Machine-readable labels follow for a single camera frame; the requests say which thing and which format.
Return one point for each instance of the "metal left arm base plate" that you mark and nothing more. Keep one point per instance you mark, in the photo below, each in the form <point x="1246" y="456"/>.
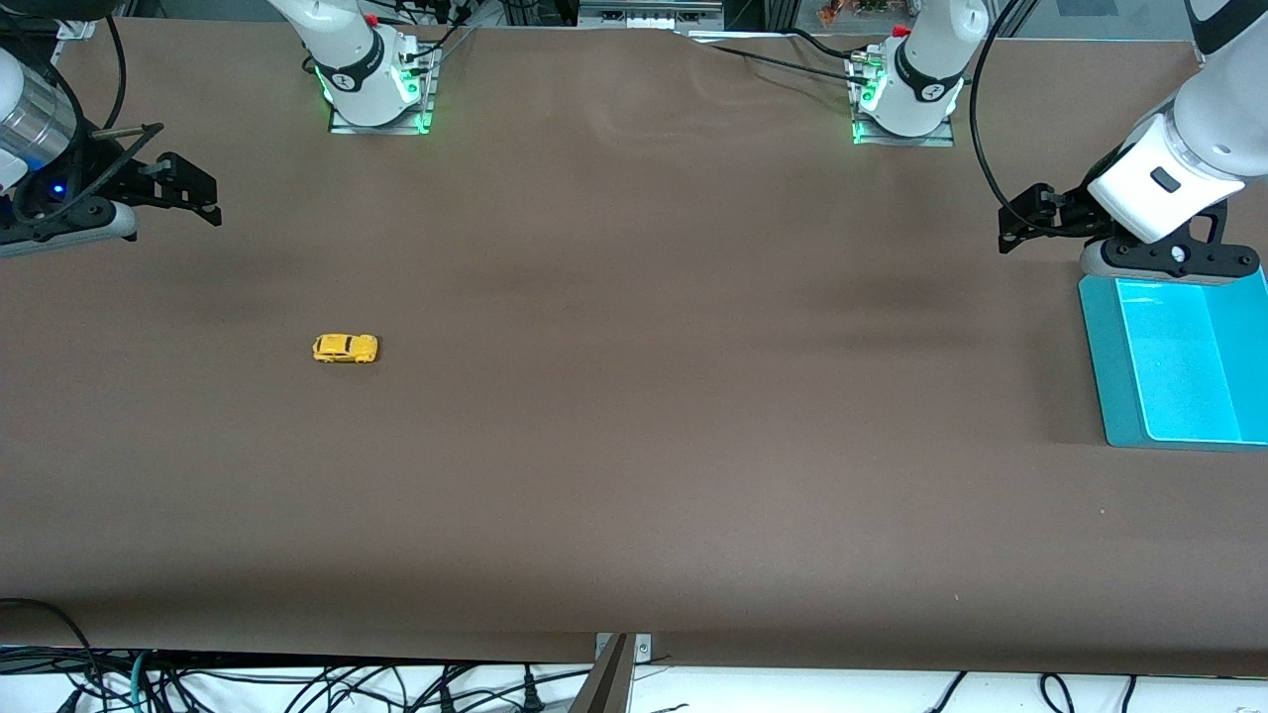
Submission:
<point x="941" y="139"/>

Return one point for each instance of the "teal plastic storage bin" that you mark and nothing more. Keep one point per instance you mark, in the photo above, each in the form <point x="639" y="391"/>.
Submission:
<point x="1189" y="376"/>

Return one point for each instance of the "aluminium frame post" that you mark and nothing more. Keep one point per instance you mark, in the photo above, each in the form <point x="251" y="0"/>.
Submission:
<point x="781" y="12"/>

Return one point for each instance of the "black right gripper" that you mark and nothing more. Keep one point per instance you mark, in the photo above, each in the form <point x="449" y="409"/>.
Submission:
<point x="117" y="177"/>

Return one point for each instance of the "grey support beam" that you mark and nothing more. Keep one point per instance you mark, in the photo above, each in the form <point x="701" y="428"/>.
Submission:
<point x="606" y="683"/>

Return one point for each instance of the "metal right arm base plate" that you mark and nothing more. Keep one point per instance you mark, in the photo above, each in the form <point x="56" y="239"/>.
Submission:
<point x="342" y="124"/>

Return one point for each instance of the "metal table edge bracket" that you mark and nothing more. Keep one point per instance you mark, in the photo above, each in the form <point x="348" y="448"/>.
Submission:
<point x="644" y="649"/>

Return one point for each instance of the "yellow beetle toy car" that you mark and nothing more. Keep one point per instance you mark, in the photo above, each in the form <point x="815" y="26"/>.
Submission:
<point x="345" y="349"/>

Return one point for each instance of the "silver equipment box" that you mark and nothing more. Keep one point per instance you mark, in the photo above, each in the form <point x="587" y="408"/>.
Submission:
<point x="649" y="12"/>

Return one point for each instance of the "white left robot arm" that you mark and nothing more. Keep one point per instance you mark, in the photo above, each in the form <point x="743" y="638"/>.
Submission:
<point x="931" y="69"/>

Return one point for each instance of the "metal table corner bracket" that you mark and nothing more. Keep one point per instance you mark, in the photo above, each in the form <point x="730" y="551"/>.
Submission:
<point x="77" y="28"/>

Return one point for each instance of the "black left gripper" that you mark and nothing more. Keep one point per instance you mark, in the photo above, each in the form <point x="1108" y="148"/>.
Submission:
<point x="1071" y="214"/>

